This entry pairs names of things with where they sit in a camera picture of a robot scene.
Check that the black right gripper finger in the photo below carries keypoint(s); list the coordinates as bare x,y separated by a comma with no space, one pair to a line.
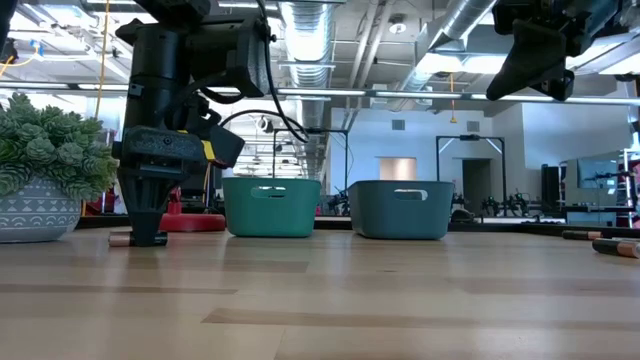
560,85
530,60

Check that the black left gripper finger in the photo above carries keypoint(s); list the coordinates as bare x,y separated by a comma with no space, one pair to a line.
145,200

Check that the teal plastic bin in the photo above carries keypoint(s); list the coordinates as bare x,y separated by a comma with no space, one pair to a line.
270,215

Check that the dark blue-grey plastic bin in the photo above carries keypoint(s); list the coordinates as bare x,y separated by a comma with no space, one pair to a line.
400,217

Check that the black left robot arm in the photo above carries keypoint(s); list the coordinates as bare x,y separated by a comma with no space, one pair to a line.
160,65

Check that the black computer monitor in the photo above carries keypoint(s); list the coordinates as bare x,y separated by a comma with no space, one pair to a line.
195,180

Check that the red desk lamp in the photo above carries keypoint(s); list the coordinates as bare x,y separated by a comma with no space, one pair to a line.
200,222

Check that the black cabinet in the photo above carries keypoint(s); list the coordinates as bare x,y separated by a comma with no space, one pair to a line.
552,187

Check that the succulent in grey patterned pot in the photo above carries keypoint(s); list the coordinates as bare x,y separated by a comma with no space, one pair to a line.
50,145

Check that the background robot arms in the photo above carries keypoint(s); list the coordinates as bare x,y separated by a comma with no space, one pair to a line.
515,205

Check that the white shelf rack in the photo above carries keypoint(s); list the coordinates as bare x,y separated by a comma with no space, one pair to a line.
631,200

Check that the round ceiling fixture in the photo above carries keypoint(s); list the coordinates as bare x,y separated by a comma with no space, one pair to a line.
397,26

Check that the long ceiling light strip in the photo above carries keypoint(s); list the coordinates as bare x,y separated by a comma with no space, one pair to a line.
320,92

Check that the orange door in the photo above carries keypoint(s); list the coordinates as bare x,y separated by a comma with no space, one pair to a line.
397,169

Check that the black ceiling box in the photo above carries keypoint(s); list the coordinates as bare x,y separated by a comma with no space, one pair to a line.
7,52

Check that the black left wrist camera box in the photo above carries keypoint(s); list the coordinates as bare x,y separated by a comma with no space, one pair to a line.
227,145

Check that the wall air vent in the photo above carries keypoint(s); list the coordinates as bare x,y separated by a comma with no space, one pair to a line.
398,124
473,126

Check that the smooth silver air duct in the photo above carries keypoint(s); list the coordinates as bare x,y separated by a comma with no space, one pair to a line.
450,25

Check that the wall-mounted screen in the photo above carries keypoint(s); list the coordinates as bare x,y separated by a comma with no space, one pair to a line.
597,172

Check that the black background stand frame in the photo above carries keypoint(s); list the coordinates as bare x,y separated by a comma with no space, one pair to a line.
470,137

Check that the corrugated silver air duct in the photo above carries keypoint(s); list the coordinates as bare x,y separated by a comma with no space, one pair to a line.
307,50

